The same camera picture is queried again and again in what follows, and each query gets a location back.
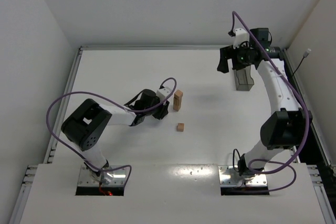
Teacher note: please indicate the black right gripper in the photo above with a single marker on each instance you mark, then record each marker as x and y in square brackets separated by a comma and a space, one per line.
[232, 57]

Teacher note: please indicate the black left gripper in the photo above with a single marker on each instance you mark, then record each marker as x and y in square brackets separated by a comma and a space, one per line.
[161, 110]

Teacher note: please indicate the long striped wood block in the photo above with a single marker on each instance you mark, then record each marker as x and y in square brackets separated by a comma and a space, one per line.
[177, 101]

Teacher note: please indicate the small wood cube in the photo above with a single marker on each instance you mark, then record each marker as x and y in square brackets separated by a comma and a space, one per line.
[178, 94]
[180, 127]

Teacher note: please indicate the smoky transparent plastic bin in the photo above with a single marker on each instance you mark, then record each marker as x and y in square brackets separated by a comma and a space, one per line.
[243, 79]

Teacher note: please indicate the long light wood block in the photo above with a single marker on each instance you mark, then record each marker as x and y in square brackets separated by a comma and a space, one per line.
[176, 107]

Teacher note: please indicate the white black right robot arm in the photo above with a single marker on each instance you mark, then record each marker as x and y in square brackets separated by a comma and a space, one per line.
[288, 123]

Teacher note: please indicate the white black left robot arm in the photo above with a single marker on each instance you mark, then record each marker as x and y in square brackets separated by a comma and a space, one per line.
[87, 123]

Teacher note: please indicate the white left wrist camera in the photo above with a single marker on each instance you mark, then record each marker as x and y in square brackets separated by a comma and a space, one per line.
[163, 92]

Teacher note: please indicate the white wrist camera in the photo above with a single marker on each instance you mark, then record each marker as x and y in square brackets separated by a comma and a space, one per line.
[163, 92]
[240, 36]

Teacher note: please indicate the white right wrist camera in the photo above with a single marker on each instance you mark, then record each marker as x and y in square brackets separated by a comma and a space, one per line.
[240, 36]

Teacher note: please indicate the aluminium table frame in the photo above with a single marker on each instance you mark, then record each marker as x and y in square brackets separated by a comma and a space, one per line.
[174, 175]

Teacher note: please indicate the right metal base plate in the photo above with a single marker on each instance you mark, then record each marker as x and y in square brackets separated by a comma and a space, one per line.
[229, 177]

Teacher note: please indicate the metal base plate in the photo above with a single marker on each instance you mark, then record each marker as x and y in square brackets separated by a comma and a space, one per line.
[229, 177]
[88, 178]

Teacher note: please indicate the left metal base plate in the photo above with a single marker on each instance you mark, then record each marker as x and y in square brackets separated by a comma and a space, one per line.
[88, 178]

